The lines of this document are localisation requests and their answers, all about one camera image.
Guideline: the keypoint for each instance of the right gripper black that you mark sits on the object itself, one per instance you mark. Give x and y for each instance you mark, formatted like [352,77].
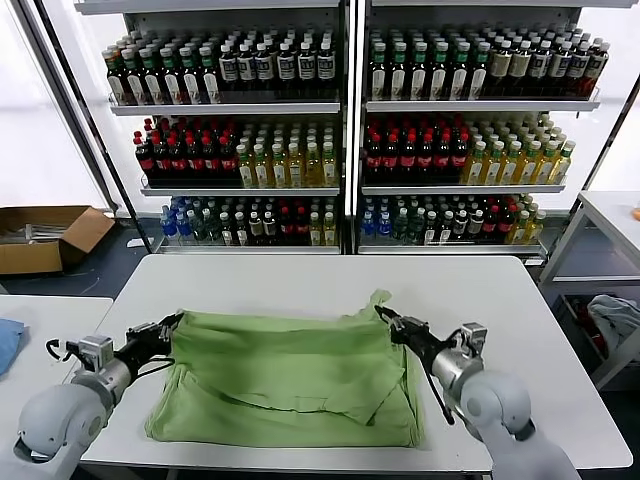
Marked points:
[415,337]

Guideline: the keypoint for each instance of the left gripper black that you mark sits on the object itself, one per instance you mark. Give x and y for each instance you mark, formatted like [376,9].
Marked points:
[142,347]

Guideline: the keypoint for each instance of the green t-shirt with red print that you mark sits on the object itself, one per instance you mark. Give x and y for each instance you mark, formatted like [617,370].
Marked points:
[280,380]

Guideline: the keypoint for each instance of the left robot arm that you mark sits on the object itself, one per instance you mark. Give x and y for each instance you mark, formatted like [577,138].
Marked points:
[65,405]

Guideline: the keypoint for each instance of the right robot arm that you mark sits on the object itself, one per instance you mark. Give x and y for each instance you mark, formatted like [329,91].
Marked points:
[495,400]

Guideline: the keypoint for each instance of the white paper scrap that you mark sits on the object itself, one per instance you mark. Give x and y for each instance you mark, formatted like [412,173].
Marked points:
[135,244]

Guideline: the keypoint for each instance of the dark green water bottle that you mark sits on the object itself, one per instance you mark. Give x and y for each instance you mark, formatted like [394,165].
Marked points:
[213,229]
[400,228]
[200,229]

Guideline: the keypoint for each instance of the blue sports drink bottle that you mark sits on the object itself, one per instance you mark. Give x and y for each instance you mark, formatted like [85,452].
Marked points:
[384,226]
[184,227]
[168,227]
[368,226]

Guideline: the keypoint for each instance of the white-label dark drink bottle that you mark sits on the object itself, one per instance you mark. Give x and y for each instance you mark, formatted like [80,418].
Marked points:
[286,70]
[325,68]
[540,67]
[229,70]
[445,231]
[560,67]
[246,70]
[307,69]
[430,231]
[241,231]
[264,70]
[227,231]
[578,69]

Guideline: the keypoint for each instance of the yellow juice bottle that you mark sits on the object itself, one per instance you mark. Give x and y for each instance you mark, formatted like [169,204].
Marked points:
[245,172]
[528,169]
[313,171]
[520,229]
[475,169]
[280,172]
[546,169]
[296,172]
[315,231]
[562,167]
[535,229]
[330,170]
[510,169]
[262,172]
[493,169]
[329,231]

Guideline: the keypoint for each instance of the beige-label dark drink bottle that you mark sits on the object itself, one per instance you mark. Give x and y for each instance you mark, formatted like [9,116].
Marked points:
[475,224]
[460,224]
[501,67]
[270,226]
[256,226]
[520,67]

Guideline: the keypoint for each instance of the red-cap cola bottle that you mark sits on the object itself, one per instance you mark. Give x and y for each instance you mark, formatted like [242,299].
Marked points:
[229,162]
[145,162]
[445,160]
[373,160]
[301,225]
[195,162]
[427,160]
[161,162]
[491,224]
[505,224]
[410,160]
[286,225]
[460,160]
[178,162]
[391,160]
[211,162]

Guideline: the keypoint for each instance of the brown cardboard box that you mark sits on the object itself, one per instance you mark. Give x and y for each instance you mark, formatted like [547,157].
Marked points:
[30,257]

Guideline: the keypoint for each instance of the metal rods bundle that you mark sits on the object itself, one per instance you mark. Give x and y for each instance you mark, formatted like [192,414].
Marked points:
[45,232]

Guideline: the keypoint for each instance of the blue folded cloth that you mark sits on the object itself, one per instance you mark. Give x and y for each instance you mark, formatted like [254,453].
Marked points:
[10,345]

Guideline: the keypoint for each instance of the black slanted pole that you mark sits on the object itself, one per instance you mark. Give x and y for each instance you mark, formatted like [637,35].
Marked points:
[95,152]
[620,125]

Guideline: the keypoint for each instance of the red garment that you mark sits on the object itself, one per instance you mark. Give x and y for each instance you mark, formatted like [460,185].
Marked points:
[597,342]

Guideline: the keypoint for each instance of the pale blue cloth pile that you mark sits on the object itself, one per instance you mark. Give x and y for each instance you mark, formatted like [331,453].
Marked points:
[610,312]

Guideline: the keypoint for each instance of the white metal shelf rack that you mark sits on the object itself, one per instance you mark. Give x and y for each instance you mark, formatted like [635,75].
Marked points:
[225,109]
[480,106]

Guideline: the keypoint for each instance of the green-cap dark tea bottle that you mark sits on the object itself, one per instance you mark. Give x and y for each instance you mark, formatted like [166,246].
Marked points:
[378,80]
[173,87]
[192,87]
[154,87]
[117,87]
[211,87]
[419,80]
[478,80]
[459,80]
[398,80]
[135,87]
[439,80]

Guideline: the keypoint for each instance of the dark red drink bottle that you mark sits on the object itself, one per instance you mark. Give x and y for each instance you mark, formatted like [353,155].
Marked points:
[596,70]

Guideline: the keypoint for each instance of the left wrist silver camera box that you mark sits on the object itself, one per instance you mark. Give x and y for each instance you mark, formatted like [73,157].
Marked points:
[97,352]

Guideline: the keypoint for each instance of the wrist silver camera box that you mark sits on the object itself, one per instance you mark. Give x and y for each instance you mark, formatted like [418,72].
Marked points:
[97,352]
[474,337]

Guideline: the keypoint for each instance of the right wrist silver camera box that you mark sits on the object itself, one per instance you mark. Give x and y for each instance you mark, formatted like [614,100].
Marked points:
[474,337]

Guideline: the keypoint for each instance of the white metal-frame side table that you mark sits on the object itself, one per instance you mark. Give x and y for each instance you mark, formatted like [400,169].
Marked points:
[605,200]

